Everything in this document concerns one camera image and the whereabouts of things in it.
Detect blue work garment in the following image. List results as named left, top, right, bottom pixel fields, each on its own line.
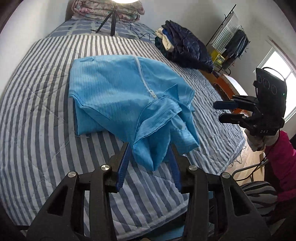
left=69, top=55, right=200, bottom=171

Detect pink right sleeve forearm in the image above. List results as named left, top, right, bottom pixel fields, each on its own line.
left=265, top=131, right=295, bottom=202

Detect black clothes rack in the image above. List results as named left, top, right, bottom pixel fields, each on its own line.
left=206, top=8, right=250, bottom=75

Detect dark hanging clothes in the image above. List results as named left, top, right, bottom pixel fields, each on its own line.
left=222, top=29, right=249, bottom=69

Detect right hand white glove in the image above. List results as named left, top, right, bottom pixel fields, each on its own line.
left=244, top=129, right=280, bottom=152

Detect orange cardboard box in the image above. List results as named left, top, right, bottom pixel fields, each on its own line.
left=200, top=69, right=253, bottom=115

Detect yellow green box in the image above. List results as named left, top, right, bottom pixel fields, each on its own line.
left=211, top=50, right=225, bottom=67

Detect dark navy down jacket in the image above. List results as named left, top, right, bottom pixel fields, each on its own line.
left=162, top=20, right=214, bottom=73

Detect zebra striped trouser leg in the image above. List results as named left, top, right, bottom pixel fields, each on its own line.
left=240, top=181, right=278, bottom=221

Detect striped hanging towel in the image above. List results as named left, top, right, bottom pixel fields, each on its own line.
left=209, top=12, right=239, bottom=53

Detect striped blue white quilt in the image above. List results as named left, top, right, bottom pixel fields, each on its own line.
left=0, top=34, right=246, bottom=240

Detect cream folded garment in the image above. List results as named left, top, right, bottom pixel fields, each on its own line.
left=155, top=28, right=175, bottom=52

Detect dark green folded garment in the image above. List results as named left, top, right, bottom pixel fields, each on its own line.
left=154, top=37, right=171, bottom=60

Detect black tripod stand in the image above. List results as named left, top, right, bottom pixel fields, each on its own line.
left=95, top=4, right=119, bottom=37

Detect blue checked bed sheet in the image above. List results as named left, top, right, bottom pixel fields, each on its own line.
left=47, top=19, right=156, bottom=44

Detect floral folded quilt stack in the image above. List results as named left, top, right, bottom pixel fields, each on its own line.
left=71, top=1, right=145, bottom=23

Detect window with white frame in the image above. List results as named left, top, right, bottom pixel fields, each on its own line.
left=253, top=47, right=295, bottom=121

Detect black floor cables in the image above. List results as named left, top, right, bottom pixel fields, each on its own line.
left=227, top=152, right=270, bottom=182

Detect black power cable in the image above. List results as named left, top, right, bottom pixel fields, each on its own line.
left=128, top=22, right=156, bottom=43

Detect white ring light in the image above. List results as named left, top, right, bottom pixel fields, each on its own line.
left=112, top=0, right=138, bottom=4

